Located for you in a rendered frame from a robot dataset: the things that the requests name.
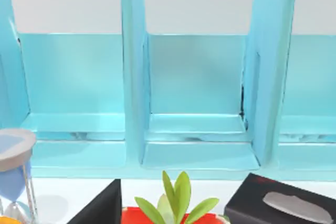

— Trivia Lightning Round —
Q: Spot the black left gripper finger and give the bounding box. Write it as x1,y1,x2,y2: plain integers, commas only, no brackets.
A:
67,178,123,224

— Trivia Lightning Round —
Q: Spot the green plant in red pot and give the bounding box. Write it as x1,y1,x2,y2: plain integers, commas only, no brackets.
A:
121,170,224,224

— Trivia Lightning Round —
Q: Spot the orange round object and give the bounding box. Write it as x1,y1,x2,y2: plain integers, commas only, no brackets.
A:
0,216,19,224

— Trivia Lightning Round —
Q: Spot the blue sand hourglass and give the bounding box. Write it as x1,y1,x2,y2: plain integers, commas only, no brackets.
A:
0,128,38,224

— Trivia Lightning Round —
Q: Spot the light blue rack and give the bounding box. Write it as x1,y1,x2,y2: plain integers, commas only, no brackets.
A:
0,0,336,183

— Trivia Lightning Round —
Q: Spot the black tissue box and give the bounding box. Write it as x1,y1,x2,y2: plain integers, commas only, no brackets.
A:
224,173,336,224

